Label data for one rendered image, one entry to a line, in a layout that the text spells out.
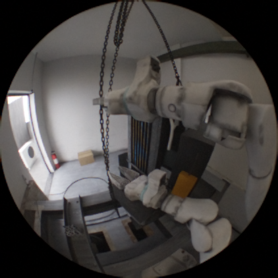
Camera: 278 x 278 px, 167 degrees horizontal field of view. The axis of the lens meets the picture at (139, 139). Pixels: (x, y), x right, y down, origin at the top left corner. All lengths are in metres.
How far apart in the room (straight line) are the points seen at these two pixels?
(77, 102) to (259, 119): 2.65
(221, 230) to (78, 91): 2.76
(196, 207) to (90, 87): 2.65
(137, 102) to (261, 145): 0.20
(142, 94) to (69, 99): 2.52
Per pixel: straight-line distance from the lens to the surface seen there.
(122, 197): 0.81
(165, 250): 0.97
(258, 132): 0.15
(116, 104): 0.21
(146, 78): 0.18
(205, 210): 0.25
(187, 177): 0.39
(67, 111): 2.66
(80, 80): 2.65
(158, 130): 0.50
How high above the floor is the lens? 1.59
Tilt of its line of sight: 24 degrees down
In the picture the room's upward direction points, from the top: 2 degrees clockwise
